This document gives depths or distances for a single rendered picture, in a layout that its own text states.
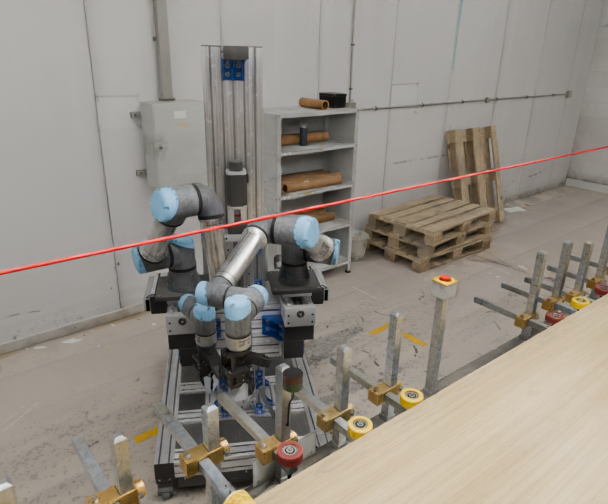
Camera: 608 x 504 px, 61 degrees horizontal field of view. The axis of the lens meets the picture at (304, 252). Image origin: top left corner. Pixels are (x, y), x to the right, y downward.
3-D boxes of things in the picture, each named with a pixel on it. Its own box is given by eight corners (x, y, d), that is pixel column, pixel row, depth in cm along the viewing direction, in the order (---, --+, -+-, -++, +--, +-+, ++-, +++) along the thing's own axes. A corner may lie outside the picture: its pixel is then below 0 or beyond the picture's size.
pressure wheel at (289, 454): (271, 475, 159) (271, 446, 155) (292, 464, 164) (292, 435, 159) (286, 492, 153) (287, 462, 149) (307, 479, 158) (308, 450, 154)
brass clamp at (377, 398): (366, 399, 193) (367, 387, 191) (391, 386, 201) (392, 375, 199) (378, 407, 189) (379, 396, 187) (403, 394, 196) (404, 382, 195)
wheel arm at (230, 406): (217, 403, 187) (216, 393, 185) (225, 400, 189) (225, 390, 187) (288, 478, 155) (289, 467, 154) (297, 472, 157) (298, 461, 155)
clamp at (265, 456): (254, 456, 163) (254, 444, 161) (289, 438, 171) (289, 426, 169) (264, 467, 159) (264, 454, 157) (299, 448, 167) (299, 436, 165)
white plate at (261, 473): (252, 486, 167) (251, 462, 163) (314, 451, 182) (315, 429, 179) (253, 487, 167) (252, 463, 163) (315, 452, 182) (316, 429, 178)
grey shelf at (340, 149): (248, 280, 482) (244, 109, 425) (320, 258, 536) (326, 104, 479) (276, 297, 450) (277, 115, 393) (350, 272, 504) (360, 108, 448)
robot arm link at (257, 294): (237, 279, 163) (221, 293, 153) (270, 284, 159) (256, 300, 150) (238, 301, 166) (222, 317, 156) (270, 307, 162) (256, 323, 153)
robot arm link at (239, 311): (256, 294, 149) (243, 307, 142) (257, 328, 153) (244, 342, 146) (231, 290, 151) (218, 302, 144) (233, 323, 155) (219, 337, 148)
